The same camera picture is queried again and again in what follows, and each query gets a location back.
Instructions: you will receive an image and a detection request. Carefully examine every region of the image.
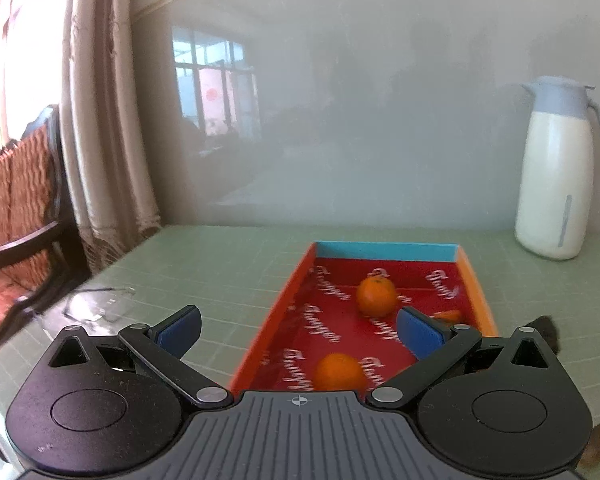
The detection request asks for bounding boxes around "beige curtain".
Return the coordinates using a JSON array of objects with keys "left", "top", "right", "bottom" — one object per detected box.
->
[{"left": 0, "top": 0, "right": 162, "bottom": 273}]

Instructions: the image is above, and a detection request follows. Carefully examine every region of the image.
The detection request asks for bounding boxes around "green grid mat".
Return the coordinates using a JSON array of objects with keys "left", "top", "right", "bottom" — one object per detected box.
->
[{"left": 0, "top": 225, "right": 600, "bottom": 480}]

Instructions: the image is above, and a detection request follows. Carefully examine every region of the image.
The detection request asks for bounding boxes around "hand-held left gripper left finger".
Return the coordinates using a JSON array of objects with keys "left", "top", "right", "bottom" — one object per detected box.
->
[{"left": 47, "top": 305, "right": 233, "bottom": 408}]

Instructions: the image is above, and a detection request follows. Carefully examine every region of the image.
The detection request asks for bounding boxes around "white jug with grey lid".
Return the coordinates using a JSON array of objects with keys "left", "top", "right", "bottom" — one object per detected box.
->
[{"left": 514, "top": 76, "right": 600, "bottom": 261}]

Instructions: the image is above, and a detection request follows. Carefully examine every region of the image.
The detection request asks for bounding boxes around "orange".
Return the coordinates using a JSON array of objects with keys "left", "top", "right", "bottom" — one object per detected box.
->
[
  {"left": 313, "top": 353, "right": 366, "bottom": 392},
  {"left": 356, "top": 275, "right": 399, "bottom": 318}
]

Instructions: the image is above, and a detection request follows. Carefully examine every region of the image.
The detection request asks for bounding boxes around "dark wooden wicker chair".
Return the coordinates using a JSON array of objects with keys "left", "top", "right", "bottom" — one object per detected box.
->
[{"left": 0, "top": 105, "right": 91, "bottom": 356}]

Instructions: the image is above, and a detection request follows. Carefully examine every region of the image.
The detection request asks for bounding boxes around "red and orange cardboard box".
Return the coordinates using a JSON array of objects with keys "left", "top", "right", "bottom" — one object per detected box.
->
[{"left": 228, "top": 241, "right": 499, "bottom": 393}]

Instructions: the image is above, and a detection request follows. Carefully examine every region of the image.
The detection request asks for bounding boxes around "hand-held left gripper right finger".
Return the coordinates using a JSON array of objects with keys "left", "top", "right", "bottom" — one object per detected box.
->
[{"left": 366, "top": 306, "right": 556, "bottom": 408}]

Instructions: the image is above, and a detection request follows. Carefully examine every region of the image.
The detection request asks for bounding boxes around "clear plastic wrapper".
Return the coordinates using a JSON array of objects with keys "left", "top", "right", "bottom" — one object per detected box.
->
[{"left": 62, "top": 286, "right": 136, "bottom": 323}]

